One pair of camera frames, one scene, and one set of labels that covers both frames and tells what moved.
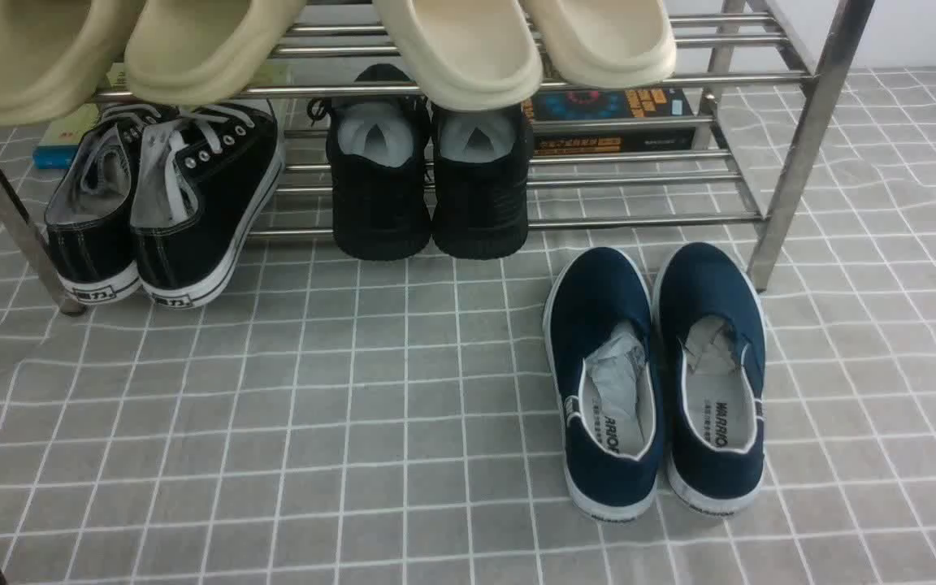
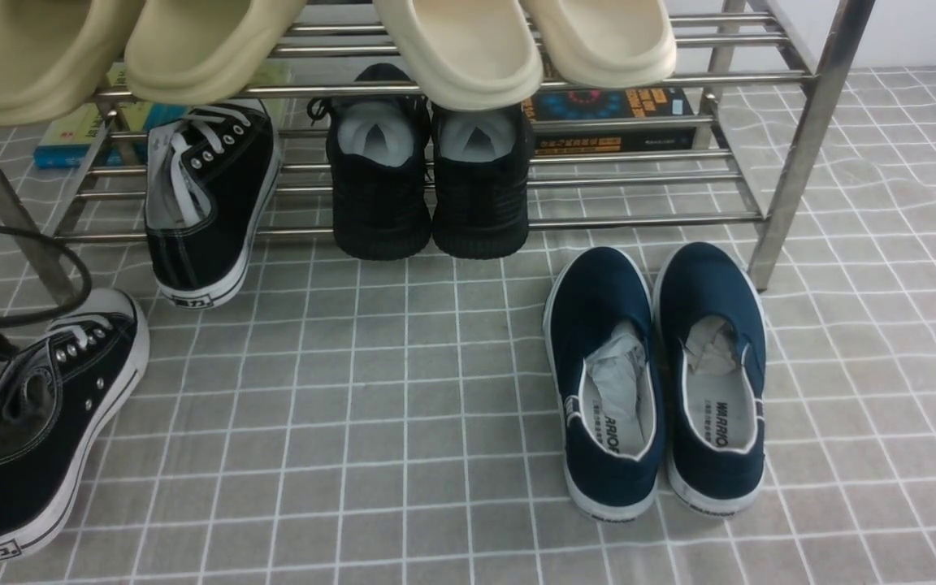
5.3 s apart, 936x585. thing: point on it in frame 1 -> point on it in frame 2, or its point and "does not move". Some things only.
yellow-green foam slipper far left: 29,60 does not move
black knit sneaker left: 379,149 does not move
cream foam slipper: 475,55 does not move
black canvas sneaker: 88,217 -> 36,417
